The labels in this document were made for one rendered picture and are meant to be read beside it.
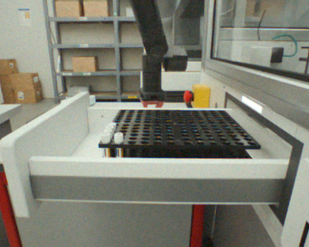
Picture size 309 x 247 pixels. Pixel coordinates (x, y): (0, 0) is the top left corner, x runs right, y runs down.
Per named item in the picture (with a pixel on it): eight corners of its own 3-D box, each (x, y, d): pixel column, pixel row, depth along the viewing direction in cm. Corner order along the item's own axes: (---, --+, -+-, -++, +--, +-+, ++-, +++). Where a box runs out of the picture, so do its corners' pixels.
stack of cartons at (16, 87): (-7, 104, 420) (-17, 59, 394) (3, 100, 451) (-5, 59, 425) (36, 103, 423) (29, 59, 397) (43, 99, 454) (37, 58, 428)
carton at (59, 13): (57, 18, 377) (54, 1, 368) (62, 20, 407) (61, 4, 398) (79, 18, 378) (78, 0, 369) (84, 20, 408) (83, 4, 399)
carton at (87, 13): (84, 18, 378) (82, 0, 369) (88, 20, 408) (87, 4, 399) (107, 18, 379) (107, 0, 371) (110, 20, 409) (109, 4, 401)
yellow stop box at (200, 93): (192, 110, 68) (193, 87, 66) (189, 104, 75) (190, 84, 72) (208, 111, 68) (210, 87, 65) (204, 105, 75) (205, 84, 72)
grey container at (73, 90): (68, 95, 420) (66, 87, 414) (72, 92, 448) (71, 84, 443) (88, 95, 421) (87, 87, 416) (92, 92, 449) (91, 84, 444)
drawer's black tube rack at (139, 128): (101, 184, 32) (98, 143, 30) (121, 137, 49) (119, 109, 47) (254, 185, 32) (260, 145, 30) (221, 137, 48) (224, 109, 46)
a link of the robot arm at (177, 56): (146, 24, 57) (151, 45, 53) (187, 24, 59) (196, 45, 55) (143, 58, 67) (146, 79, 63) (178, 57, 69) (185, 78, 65)
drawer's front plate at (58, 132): (16, 220, 27) (-4, 140, 24) (86, 134, 55) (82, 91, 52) (29, 220, 27) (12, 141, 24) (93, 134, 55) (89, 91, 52)
